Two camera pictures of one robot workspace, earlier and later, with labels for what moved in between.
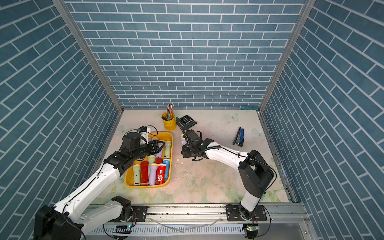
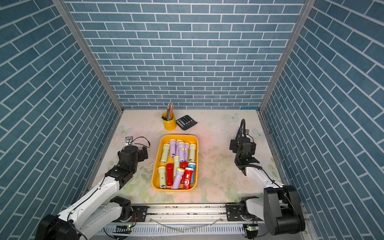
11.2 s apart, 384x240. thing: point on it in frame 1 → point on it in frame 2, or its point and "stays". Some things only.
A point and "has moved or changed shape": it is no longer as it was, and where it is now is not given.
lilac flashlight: [183, 141] has moved or changed shape
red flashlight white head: [160, 173] → [188, 178]
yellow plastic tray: [164, 136] → [159, 141]
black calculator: [186, 121] stays
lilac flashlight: [152, 176] → [180, 172]
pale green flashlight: [151, 159] → [176, 164]
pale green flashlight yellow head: [167, 151] has moved or changed shape
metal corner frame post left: [68, 15] stays
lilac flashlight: [159, 155] has moved or changed shape
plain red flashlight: [144, 172] → [169, 172]
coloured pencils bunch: [169, 110] stays
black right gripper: [184, 153] → [234, 143]
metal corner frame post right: [308, 5] stays
